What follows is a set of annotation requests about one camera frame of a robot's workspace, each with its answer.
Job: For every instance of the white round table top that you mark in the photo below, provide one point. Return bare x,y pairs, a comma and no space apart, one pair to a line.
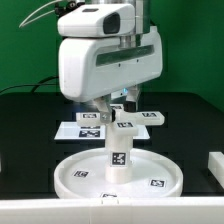
82,175

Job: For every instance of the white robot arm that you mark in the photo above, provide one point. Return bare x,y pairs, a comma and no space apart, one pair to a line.
126,19

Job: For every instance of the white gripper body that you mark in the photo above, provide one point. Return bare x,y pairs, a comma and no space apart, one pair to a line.
92,68

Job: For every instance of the white marker board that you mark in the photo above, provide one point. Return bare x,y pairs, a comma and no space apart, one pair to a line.
72,131

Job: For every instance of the white front obstacle wall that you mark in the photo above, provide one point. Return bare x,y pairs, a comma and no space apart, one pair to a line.
181,210

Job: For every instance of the white obstacle wall block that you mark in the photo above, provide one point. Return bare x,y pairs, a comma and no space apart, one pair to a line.
216,166

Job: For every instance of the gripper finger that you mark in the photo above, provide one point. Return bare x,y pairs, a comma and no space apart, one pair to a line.
131,102
107,114

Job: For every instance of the white cross table base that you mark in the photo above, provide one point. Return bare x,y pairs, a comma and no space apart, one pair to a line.
146,118

